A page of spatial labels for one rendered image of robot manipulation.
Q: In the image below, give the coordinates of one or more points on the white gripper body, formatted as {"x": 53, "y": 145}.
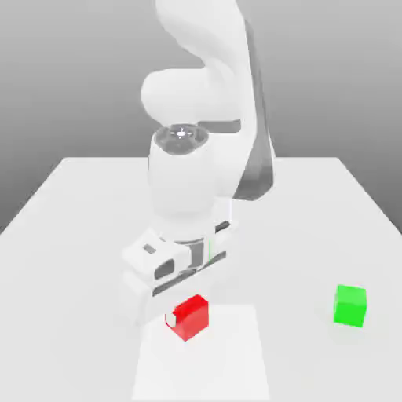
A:
{"x": 176, "y": 293}

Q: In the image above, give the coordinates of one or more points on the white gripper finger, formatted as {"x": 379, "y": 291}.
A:
{"x": 171, "y": 319}

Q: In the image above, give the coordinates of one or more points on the small red cube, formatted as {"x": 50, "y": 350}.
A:
{"x": 193, "y": 317}

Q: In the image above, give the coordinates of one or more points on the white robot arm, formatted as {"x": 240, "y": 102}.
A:
{"x": 185, "y": 188}

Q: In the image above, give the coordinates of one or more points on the small green cube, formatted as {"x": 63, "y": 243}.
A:
{"x": 350, "y": 306}

